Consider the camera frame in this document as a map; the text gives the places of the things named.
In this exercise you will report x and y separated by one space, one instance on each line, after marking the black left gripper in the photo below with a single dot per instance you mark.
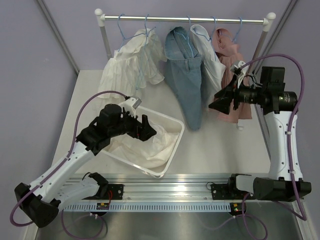
142 131

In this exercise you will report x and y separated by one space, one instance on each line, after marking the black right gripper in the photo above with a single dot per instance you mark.
229 89

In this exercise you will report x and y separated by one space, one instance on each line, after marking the white pleated skirt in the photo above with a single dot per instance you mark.
149 154

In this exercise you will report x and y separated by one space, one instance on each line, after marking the blue denim skirt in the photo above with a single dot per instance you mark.
183 74

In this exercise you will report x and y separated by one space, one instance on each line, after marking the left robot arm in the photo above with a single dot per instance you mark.
44 198

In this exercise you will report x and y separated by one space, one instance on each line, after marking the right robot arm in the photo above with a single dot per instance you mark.
284 182

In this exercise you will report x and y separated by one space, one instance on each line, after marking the white plastic basket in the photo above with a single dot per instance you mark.
170 124

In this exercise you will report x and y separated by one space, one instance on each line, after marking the white shirt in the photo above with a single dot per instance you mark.
213 69

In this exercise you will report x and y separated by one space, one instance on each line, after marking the pink ruffled dress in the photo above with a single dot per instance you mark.
228 52

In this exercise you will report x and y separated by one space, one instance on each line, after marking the white ruffled dress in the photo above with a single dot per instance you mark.
121 71

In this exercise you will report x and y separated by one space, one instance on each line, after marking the metal clothes rack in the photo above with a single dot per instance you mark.
206 91

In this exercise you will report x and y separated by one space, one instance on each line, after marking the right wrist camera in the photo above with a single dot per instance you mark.
239 70

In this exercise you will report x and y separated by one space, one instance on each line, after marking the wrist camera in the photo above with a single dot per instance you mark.
239 70
130 105

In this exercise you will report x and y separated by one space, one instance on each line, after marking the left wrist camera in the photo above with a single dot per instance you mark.
130 105

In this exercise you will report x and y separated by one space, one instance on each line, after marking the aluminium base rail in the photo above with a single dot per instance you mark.
170 188

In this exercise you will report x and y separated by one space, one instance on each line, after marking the white slotted cable duct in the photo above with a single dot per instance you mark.
150 207

